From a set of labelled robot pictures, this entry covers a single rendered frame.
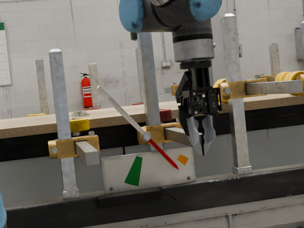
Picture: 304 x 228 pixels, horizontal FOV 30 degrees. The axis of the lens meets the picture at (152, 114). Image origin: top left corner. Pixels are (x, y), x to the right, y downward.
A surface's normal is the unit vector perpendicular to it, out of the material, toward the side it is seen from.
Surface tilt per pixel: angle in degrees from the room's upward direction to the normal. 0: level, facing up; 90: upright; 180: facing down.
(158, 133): 90
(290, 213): 90
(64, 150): 90
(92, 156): 90
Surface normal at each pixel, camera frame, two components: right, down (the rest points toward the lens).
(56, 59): 0.21, 0.03
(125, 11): -0.83, 0.10
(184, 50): -0.53, 0.07
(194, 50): -0.04, 0.04
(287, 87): -0.97, 0.11
